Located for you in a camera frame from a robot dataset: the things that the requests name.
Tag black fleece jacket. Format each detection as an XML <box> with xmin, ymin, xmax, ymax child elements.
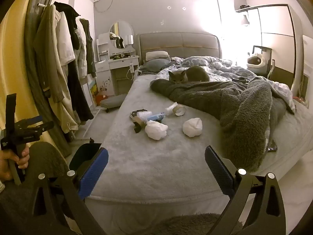
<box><xmin>53</xmin><ymin>1</ymin><xmax>94</xmax><ymax>123</ymax></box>

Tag blue tissue packet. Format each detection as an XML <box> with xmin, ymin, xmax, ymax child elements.
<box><xmin>147</xmin><ymin>111</ymin><xmax>166</xmax><ymax>122</ymax></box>

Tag dark green vest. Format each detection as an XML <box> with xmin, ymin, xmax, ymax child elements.
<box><xmin>79</xmin><ymin>18</ymin><xmax>97</xmax><ymax>79</ymax></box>

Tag light patterned shirt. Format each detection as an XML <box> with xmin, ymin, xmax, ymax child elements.
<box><xmin>75</xmin><ymin>17</ymin><xmax>88</xmax><ymax>79</ymax></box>

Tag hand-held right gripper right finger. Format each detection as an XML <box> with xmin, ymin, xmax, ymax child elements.
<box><xmin>204</xmin><ymin>146</ymin><xmax>286</xmax><ymax>235</ymax></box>

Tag hanging clothes on rack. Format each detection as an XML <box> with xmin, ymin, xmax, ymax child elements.
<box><xmin>23</xmin><ymin>0</ymin><xmax>66</xmax><ymax>157</ymax></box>

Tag cream trousers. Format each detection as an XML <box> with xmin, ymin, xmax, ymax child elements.
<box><xmin>52</xmin><ymin>61</ymin><xmax>80</xmax><ymax>133</ymax></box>

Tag oval vanity mirror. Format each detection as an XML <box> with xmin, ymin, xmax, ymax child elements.
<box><xmin>109</xmin><ymin>22</ymin><xmax>134</xmax><ymax>49</ymax></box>

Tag grey cushioned stool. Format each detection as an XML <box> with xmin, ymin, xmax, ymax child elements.
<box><xmin>100</xmin><ymin>95</ymin><xmax>126</xmax><ymax>113</ymax></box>

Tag white wardrobe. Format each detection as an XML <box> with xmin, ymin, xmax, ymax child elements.
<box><xmin>236</xmin><ymin>4</ymin><xmax>304</xmax><ymax>98</ymax></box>

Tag cream curtain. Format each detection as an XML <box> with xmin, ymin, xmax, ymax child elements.
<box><xmin>0</xmin><ymin>0</ymin><xmax>37</xmax><ymax>152</ymax></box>

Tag white picture frame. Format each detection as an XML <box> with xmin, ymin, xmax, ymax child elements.
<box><xmin>82</xmin><ymin>83</ymin><xmax>94</xmax><ymax>108</ymax></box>

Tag grey pillow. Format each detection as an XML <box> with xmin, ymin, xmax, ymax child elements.
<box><xmin>140</xmin><ymin>59</ymin><xmax>172</xmax><ymax>75</ymax></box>

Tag cardboard tape core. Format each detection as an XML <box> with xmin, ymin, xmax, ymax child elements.
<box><xmin>172</xmin><ymin>104</ymin><xmax>187</xmax><ymax>117</ymax></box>

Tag person's right leg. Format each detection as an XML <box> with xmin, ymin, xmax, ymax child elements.
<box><xmin>156</xmin><ymin>212</ymin><xmax>245</xmax><ymax>235</ymax></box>

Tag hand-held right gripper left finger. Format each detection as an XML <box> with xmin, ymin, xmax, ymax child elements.
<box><xmin>29</xmin><ymin>147</ymin><xmax>109</xmax><ymax>235</ymax></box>

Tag white t-shirt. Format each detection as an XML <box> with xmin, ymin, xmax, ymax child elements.
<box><xmin>56</xmin><ymin>11</ymin><xmax>76</xmax><ymax>66</ymax></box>

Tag orange bag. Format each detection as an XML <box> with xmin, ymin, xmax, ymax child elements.
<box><xmin>95</xmin><ymin>90</ymin><xmax>108</xmax><ymax>106</ymax></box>

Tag grey upholstered bed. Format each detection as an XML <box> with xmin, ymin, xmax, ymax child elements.
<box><xmin>87</xmin><ymin>32</ymin><xmax>313</xmax><ymax>216</ymax></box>

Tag grey cat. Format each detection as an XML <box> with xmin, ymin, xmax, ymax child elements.
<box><xmin>168</xmin><ymin>66</ymin><xmax>210</xmax><ymax>84</ymax></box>

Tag person's left hand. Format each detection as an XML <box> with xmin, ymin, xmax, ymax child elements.
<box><xmin>0</xmin><ymin>146</ymin><xmax>31</xmax><ymax>183</ymax></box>

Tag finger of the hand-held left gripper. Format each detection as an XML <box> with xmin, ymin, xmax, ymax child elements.
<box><xmin>17</xmin><ymin>116</ymin><xmax>44</xmax><ymax>128</ymax></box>
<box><xmin>32</xmin><ymin>121</ymin><xmax>55</xmax><ymax>133</ymax></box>

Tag brown cardboard piece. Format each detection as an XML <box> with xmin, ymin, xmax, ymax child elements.
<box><xmin>132</xmin><ymin>117</ymin><xmax>148</xmax><ymax>128</ymax></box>

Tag grey patterned duvet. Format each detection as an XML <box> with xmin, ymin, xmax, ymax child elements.
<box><xmin>156</xmin><ymin>56</ymin><xmax>297</xmax><ymax>114</ymax></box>

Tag framed yellow painting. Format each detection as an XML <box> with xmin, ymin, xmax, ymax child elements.
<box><xmin>89</xmin><ymin>80</ymin><xmax>99</xmax><ymax>101</ymax></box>

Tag black curved foam piece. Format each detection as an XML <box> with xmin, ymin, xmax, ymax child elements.
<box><xmin>133</xmin><ymin>122</ymin><xmax>147</xmax><ymax>134</ymax></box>

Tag beige pillow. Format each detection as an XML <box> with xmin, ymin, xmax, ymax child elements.
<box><xmin>145</xmin><ymin>51</ymin><xmax>171</xmax><ymax>61</ymax></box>

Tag pile of small cosmetics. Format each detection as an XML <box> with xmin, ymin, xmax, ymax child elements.
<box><xmin>110</xmin><ymin>52</ymin><xmax>134</xmax><ymax>60</ymax></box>

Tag white cat bed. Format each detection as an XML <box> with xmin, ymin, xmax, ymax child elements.
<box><xmin>246</xmin><ymin>52</ymin><xmax>267</xmax><ymax>70</ymax></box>

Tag dark grey fleece blanket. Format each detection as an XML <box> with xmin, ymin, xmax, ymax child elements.
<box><xmin>150</xmin><ymin>77</ymin><xmax>288</xmax><ymax>173</ymax></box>

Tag bubble wrap roll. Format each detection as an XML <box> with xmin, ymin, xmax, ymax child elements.
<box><xmin>137</xmin><ymin>110</ymin><xmax>153</xmax><ymax>122</ymax></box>

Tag white vanity desk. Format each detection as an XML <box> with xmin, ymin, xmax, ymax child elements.
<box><xmin>94</xmin><ymin>33</ymin><xmax>140</xmax><ymax>96</ymax></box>

